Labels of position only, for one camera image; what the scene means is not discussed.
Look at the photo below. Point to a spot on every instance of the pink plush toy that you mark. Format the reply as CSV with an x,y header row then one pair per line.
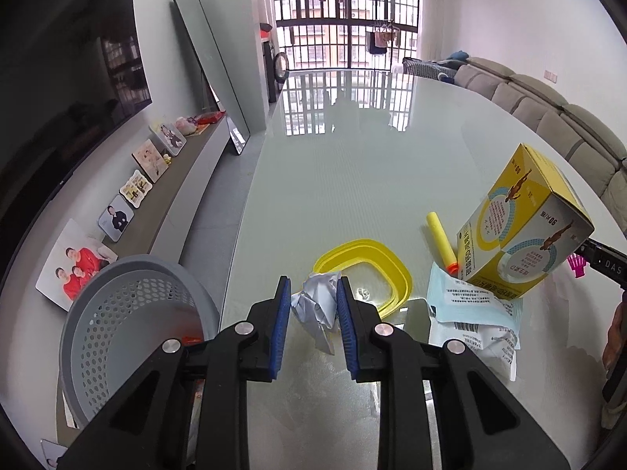
x,y
186,125

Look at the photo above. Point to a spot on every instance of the red packet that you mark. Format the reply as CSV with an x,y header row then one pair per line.
x,y
209,118

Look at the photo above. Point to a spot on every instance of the yellow cardboard box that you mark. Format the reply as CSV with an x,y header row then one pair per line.
x,y
524,235

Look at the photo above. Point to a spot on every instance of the child photo frame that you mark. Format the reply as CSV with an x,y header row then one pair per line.
x,y
151,160

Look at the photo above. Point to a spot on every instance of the yellow plastic lid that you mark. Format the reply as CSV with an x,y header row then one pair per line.
x,y
399,279

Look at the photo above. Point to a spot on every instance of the black television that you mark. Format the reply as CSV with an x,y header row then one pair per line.
x,y
59,83

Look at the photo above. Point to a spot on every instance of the large family photo print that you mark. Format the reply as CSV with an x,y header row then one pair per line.
x,y
73,267

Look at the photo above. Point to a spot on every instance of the small photo print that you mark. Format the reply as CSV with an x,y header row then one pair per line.
x,y
51,456

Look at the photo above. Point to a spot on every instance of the person's right hand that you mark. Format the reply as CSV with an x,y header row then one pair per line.
x,y
618,338

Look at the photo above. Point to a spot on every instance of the grey wooden television cabinet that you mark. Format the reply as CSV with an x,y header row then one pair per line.
x,y
181,186

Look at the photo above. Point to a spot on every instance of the yellow scalloped photo frame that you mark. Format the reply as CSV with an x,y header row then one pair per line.
x,y
134,187

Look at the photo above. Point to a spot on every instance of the yellow tube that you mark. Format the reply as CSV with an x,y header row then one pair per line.
x,y
439,240

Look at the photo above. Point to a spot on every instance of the wall socket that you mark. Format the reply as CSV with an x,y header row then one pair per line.
x,y
551,76

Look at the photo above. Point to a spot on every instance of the black window grille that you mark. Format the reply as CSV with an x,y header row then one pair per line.
x,y
343,29

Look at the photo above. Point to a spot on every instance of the baby photo frame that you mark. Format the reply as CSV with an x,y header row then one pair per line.
x,y
169,138

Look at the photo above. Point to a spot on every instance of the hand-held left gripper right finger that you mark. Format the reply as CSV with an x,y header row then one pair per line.
x,y
347,333

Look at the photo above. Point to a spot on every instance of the grey sofa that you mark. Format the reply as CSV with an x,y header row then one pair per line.
x,y
548,103

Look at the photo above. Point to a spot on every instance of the grey perforated waste basket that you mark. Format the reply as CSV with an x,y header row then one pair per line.
x,y
117,313

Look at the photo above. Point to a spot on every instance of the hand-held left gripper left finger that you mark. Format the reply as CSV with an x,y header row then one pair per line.
x,y
279,328

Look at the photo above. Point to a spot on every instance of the washing machine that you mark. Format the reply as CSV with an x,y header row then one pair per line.
x,y
274,71

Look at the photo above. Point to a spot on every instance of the light blue white pouch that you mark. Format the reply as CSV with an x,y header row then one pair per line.
x,y
470,323

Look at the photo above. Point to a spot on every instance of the silver paper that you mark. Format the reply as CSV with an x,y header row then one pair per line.
x,y
316,303

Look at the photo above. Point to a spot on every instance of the dark suit portrait photo frame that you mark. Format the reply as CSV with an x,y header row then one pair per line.
x,y
116,218

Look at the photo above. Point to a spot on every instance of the pink plastic clip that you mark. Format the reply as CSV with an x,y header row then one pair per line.
x,y
577,265

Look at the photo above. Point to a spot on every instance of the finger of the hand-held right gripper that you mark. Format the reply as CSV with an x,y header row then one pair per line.
x,y
610,264

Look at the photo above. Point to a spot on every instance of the small clothes drying hanger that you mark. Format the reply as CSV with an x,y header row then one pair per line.
x,y
382,39

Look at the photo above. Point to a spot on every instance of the black framed standing mirror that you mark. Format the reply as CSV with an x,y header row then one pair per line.
x,y
210,68

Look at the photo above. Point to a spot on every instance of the blue cushion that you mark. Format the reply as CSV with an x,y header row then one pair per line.
x,y
459,56

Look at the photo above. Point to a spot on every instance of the checked blanket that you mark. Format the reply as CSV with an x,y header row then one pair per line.
x,y
426,68

